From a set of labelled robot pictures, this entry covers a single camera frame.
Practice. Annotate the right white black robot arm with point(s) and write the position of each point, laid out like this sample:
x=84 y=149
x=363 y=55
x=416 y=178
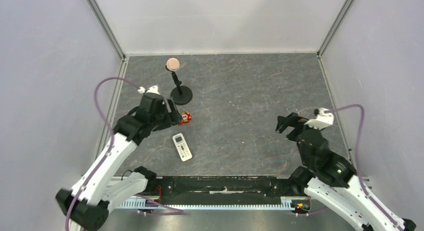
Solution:
x=332 y=180

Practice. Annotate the white slotted cable duct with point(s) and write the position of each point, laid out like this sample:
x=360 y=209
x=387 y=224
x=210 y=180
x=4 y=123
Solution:
x=138 y=203

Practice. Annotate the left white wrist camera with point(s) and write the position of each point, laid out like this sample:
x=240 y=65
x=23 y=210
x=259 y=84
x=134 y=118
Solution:
x=152 y=89

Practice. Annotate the black stand with pink ball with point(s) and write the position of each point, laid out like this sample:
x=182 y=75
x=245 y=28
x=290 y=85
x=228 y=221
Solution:
x=181 y=94

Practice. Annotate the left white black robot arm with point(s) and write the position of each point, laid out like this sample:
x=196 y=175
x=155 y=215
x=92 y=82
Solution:
x=90 y=200

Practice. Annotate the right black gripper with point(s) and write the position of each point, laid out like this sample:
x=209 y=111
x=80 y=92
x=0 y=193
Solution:
x=294 y=126

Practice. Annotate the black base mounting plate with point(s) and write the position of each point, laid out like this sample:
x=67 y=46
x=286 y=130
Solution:
x=219 y=190

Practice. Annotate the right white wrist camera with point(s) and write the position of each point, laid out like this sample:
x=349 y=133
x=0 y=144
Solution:
x=323 y=119

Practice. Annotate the red dice block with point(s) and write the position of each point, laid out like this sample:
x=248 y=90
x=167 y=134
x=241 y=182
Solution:
x=186 y=117

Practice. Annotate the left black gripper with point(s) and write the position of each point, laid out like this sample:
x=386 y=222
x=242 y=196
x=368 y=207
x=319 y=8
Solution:
x=172 y=118

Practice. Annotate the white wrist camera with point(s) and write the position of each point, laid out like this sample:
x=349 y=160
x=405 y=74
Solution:
x=152 y=89
x=323 y=119

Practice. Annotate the beige remote control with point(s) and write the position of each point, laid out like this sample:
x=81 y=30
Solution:
x=182 y=148

